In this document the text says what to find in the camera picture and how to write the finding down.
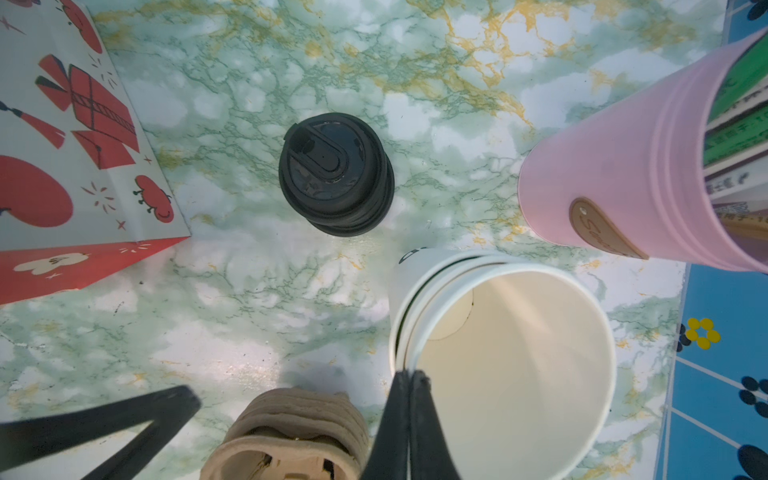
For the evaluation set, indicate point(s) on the pink straw holder cup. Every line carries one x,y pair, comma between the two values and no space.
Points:
629,179

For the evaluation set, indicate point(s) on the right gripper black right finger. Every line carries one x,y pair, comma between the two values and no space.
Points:
410,443

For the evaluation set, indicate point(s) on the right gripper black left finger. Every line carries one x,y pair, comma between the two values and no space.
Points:
164,412

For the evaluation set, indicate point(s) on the white paper cup stack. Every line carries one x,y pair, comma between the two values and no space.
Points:
520,357

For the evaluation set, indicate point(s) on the brown pulp cup carrier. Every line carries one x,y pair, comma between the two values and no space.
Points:
291,433

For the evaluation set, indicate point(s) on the red white paper gift bag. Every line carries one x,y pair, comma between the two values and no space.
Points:
82,193

